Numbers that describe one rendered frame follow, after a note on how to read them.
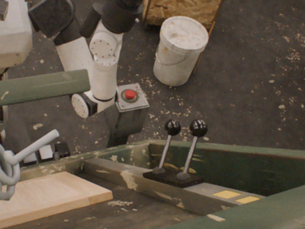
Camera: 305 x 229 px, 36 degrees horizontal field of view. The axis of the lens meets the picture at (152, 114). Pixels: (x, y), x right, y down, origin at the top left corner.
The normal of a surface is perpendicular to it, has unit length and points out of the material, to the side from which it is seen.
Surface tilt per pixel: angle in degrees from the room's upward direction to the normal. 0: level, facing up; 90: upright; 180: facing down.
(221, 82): 0
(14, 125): 0
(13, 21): 23
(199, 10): 90
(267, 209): 53
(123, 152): 37
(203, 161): 90
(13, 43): 68
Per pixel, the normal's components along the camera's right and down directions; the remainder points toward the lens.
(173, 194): -0.90, 0.18
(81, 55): 0.61, 0.06
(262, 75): 0.21, -0.61
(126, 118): 0.37, 0.77
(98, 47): -0.16, 0.70
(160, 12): 0.04, 0.79
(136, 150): 0.39, -0.02
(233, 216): -0.18, -0.98
